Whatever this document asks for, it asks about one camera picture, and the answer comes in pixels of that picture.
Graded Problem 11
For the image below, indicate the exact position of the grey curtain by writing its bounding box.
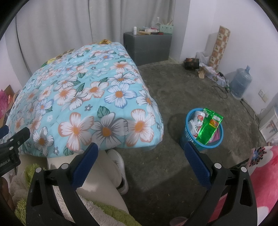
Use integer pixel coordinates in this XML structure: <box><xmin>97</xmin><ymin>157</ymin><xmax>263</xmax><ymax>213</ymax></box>
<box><xmin>15</xmin><ymin>0</ymin><xmax>191</xmax><ymax>66</ymax></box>

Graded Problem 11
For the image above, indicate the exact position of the grey cabinet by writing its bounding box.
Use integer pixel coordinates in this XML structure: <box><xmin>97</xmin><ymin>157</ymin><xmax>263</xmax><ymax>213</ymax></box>
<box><xmin>123</xmin><ymin>31</ymin><xmax>172</xmax><ymax>67</ymax></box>

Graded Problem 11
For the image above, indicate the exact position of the person's white shoe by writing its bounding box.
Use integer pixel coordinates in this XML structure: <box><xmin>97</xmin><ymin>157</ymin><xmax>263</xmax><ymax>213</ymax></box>
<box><xmin>106</xmin><ymin>149</ymin><xmax>129</xmax><ymax>195</ymax></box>

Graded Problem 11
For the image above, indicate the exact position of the large green foil wrapper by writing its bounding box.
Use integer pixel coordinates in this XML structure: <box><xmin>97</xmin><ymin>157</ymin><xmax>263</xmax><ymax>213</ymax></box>
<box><xmin>197</xmin><ymin>114</ymin><xmax>224</xmax><ymax>145</ymax></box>

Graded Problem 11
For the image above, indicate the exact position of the green slotted desk basket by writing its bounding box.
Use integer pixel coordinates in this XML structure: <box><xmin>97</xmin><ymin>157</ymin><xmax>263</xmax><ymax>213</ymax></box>
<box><xmin>160</xmin><ymin>25</ymin><xmax>174</xmax><ymax>34</ymax></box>

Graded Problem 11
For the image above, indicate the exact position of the black floor cable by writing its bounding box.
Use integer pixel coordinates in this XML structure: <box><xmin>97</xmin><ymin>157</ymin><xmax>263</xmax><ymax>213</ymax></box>
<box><xmin>212</xmin><ymin>72</ymin><xmax>231</xmax><ymax>99</ymax></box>

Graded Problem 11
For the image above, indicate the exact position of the white red printed packet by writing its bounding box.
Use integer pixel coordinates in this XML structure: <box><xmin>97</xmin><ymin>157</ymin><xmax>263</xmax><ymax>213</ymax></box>
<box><xmin>188</xmin><ymin>110</ymin><xmax>206</xmax><ymax>138</ymax></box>

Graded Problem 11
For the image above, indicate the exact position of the pink floral blanket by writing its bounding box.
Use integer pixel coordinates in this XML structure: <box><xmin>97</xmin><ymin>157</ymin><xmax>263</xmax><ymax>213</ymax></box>
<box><xmin>217</xmin><ymin>145</ymin><xmax>278</xmax><ymax>226</ymax></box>

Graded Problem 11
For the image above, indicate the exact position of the blue floral blanket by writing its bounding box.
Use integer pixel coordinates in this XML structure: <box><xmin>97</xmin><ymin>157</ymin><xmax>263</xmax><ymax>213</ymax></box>
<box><xmin>5</xmin><ymin>42</ymin><xmax>164</xmax><ymax>158</ymax></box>

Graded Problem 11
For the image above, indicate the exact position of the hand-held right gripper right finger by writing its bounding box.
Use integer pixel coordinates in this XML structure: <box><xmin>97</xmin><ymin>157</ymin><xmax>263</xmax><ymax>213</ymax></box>
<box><xmin>184</xmin><ymin>142</ymin><xmax>258</xmax><ymax>226</ymax></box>

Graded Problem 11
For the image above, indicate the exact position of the white appliance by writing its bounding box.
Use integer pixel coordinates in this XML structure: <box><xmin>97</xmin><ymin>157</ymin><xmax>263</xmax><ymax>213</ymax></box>
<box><xmin>259</xmin><ymin>107</ymin><xmax>278</xmax><ymax>139</ymax></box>

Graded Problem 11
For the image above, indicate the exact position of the blue water jug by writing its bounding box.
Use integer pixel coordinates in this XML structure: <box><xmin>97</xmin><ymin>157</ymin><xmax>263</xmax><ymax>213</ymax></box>
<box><xmin>229</xmin><ymin>65</ymin><xmax>252</xmax><ymax>98</ymax></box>

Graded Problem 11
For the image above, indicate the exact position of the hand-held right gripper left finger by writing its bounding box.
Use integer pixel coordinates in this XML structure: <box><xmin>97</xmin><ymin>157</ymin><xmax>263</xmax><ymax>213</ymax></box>
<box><xmin>26</xmin><ymin>142</ymin><xmax>99</xmax><ymax>226</ymax></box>

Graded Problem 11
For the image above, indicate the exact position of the white plastic bag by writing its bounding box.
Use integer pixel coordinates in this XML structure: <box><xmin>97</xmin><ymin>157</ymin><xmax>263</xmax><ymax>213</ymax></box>
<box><xmin>195</xmin><ymin>51</ymin><xmax>228</xmax><ymax>87</ymax></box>

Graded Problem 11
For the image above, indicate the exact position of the red paper bag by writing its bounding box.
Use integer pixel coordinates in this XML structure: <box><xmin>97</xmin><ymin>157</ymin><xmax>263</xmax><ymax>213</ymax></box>
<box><xmin>0</xmin><ymin>85</ymin><xmax>20</xmax><ymax>109</ymax></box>

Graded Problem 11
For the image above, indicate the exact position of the patterned paper roll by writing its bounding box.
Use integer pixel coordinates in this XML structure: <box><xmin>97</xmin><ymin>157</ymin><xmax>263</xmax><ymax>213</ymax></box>
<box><xmin>207</xmin><ymin>25</ymin><xmax>231</xmax><ymax>68</ymax></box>

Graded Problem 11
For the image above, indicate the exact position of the blue mesh waste basket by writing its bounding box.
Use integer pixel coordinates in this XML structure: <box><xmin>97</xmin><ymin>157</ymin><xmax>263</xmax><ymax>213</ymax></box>
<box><xmin>180</xmin><ymin>108</ymin><xmax>224</xmax><ymax>152</ymax></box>

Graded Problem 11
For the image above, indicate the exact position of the dark patterned box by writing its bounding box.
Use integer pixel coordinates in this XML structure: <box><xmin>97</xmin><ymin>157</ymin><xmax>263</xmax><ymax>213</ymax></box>
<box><xmin>184</xmin><ymin>58</ymin><xmax>200</xmax><ymax>70</ymax></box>

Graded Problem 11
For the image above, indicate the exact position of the person's left forearm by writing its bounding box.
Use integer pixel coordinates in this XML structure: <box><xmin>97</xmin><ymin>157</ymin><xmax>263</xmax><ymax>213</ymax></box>
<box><xmin>0</xmin><ymin>180</ymin><xmax>11</xmax><ymax>207</ymax></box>

